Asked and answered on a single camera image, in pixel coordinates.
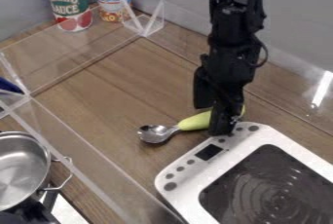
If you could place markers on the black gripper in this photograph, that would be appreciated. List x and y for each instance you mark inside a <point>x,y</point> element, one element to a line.
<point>226,71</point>

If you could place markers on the green handled metal spoon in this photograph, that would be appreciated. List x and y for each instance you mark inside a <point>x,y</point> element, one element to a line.
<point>156,134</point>

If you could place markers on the white and black stove top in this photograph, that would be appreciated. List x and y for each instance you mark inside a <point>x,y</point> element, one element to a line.
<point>251,177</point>

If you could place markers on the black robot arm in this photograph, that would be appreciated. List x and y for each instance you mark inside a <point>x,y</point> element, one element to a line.
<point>236,19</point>

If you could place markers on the black stove under pot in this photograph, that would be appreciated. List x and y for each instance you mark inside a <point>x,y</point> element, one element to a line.
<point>50,210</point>

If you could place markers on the clear acrylic divider strip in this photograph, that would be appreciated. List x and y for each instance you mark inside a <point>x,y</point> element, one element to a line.
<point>22,111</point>

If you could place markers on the stainless steel pot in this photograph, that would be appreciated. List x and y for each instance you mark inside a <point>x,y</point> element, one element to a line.
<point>25,162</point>

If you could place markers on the blue object at left edge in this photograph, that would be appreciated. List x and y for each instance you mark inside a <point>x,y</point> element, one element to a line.
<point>8,87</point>

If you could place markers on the tomato sauce can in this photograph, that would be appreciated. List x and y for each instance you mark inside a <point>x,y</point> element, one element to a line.
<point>72,14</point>

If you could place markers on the clear acrylic corner bracket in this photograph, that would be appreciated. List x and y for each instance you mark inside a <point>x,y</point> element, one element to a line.
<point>141,24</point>

